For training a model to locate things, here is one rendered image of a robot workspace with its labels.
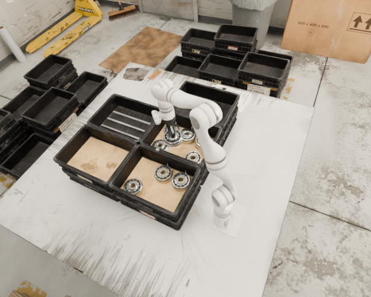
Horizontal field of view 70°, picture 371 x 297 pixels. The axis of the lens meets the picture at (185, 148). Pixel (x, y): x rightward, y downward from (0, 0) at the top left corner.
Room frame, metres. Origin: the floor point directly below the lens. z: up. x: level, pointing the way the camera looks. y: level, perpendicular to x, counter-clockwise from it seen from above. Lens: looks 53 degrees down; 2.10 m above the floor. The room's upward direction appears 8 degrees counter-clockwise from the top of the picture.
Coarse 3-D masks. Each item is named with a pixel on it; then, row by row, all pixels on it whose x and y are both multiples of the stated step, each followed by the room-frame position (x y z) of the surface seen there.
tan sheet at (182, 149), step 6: (162, 132) 1.10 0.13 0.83; (156, 138) 1.06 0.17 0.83; (162, 138) 1.05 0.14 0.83; (180, 144) 0.99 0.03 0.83; (186, 144) 0.98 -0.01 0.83; (192, 144) 0.97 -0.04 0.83; (168, 150) 0.95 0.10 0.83; (174, 150) 0.95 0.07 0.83; (180, 150) 0.94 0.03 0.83; (186, 150) 0.94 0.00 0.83; (192, 150) 0.93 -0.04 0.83; (198, 150) 0.92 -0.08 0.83; (180, 156) 0.90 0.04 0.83
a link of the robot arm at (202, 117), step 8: (200, 104) 0.71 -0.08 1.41; (192, 112) 0.67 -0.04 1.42; (200, 112) 0.66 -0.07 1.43; (208, 112) 0.66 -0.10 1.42; (192, 120) 0.66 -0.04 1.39; (200, 120) 0.63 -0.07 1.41; (208, 120) 0.63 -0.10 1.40; (216, 120) 0.64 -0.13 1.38; (200, 128) 0.62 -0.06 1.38; (200, 136) 0.62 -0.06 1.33; (208, 136) 0.61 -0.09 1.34; (200, 144) 0.62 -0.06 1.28; (208, 144) 0.60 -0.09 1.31; (216, 144) 0.62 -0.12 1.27; (208, 152) 0.59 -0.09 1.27; (216, 152) 0.59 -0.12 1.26; (224, 152) 0.61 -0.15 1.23; (208, 160) 0.58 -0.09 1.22; (216, 160) 0.57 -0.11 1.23
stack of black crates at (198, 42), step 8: (192, 32) 2.92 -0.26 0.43; (200, 32) 2.86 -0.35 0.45; (208, 32) 2.81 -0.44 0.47; (216, 32) 2.77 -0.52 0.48; (184, 40) 2.77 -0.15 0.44; (192, 40) 2.85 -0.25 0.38; (200, 40) 2.82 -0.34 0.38; (208, 40) 2.80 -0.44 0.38; (184, 48) 2.67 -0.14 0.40; (192, 48) 2.61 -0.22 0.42; (200, 48) 2.56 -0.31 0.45; (208, 48) 2.50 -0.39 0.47; (184, 56) 2.67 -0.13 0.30; (192, 56) 2.62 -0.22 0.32; (200, 56) 2.55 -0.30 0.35
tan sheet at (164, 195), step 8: (144, 160) 0.90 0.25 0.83; (136, 168) 0.86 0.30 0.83; (144, 168) 0.85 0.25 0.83; (152, 168) 0.84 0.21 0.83; (128, 176) 0.81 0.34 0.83; (136, 176) 0.80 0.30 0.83; (144, 176) 0.79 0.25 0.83; (152, 176) 0.79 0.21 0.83; (144, 184) 0.74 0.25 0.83; (152, 184) 0.73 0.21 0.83; (160, 184) 0.73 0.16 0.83; (168, 184) 0.72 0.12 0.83; (144, 192) 0.69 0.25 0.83; (152, 192) 0.69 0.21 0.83; (160, 192) 0.68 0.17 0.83; (168, 192) 0.67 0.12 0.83; (176, 192) 0.67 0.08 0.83; (152, 200) 0.64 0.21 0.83; (160, 200) 0.63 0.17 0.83; (168, 200) 0.63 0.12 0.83; (176, 200) 0.62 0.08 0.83; (168, 208) 0.58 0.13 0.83
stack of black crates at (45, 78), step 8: (48, 56) 2.55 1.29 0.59; (56, 56) 2.54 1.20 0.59; (40, 64) 2.44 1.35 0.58; (48, 64) 2.51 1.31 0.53; (56, 64) 2.55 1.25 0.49; (64, 64) 2.51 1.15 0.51; (72, 64) 2.43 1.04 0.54; (32, 72) 2.34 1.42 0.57; (40, 72) 2.40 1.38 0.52; (48, 72) 2.42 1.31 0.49; (56, 72) 2.25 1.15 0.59; (64, 72) 2.32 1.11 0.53; (72, 72) 2.38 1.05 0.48; (32, 80) 2.19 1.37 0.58; (40, 80) 2.31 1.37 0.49; (48, 80) 2.15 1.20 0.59; (56, 80) 2.21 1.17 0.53; (64, 80) 2.27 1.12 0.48; (72, 80) 2.35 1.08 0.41; (40, 88) 2.18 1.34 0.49; (48, 88) 2.12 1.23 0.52; (64, 88) 2.24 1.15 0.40
